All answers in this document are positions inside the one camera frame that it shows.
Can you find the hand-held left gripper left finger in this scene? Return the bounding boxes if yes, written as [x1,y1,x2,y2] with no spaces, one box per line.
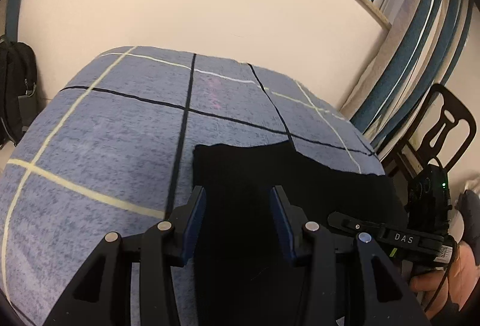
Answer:
[41,185,208,326]

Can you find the dark chair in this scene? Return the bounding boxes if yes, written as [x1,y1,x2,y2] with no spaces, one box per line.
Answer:
[379,83,472,180]

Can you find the person's right hand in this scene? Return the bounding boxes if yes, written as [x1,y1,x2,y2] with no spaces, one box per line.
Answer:
[409,266,451,312]

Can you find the blue checked bed sheet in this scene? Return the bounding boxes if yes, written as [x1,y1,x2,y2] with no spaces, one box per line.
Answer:
[0,45,387,326]

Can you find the black pants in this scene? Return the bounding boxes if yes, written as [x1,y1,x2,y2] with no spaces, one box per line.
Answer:
[192,141,411,326]

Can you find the grey cloth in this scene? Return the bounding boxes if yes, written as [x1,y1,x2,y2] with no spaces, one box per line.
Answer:
[459,189,480,231]

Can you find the blue striped curtain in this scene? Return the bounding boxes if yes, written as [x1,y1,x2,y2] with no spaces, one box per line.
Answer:
[4,0,29,43]
[339,0,474,156]

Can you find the black backpack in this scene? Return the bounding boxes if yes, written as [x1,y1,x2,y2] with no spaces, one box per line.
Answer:
[0,35,38,148]

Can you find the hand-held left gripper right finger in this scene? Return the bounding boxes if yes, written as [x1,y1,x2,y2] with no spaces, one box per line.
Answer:
[270,185,432,326]

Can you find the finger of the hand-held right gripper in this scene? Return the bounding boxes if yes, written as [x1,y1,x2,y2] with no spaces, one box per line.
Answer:
[327,212,384,239]

